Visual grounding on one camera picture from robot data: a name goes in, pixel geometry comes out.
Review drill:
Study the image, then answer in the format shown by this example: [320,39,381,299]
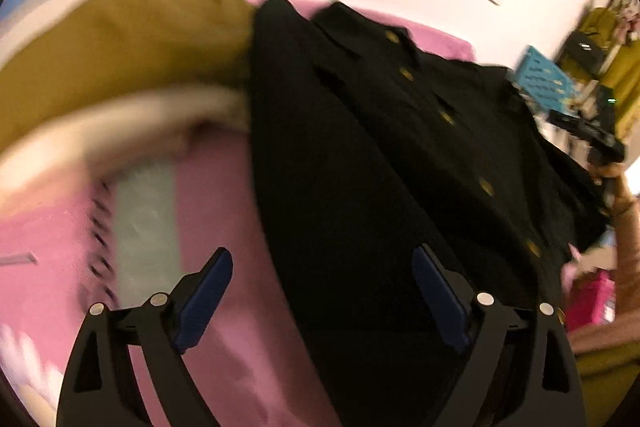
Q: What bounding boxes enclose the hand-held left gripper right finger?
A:
[411,245,587,427]

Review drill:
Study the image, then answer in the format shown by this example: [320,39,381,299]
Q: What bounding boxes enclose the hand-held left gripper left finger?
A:
[56,248,234,427]

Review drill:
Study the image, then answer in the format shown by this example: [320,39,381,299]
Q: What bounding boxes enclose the black buttoned coat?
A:
[248,0,611,427]

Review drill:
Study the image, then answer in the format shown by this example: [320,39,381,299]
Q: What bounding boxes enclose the person's right forearm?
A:
[606,176,640,325]

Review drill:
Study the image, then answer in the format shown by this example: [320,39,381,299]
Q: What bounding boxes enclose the person's right hand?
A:
[587,157,627,182]

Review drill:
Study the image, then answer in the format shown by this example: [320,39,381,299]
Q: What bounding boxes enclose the pink printed bed sheet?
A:
[0,0,476,427]

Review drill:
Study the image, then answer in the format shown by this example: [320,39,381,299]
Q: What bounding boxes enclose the blue perforated basket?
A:
[515,45,576,112]

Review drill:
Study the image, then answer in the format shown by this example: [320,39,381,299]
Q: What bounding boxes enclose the yellow-green hanging cloth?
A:
[575,4,640,148]

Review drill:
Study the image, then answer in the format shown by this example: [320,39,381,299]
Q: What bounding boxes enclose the small black bag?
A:
[561,31,609,74]

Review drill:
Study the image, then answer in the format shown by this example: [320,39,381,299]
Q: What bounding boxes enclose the pink storage box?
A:
[564,271,617,333]

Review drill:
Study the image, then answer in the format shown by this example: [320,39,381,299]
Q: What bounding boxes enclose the cream pillow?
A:
[0,86,251,228]

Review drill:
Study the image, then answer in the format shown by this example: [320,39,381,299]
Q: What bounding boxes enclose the mustard pillow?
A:
[0,0,258,152]

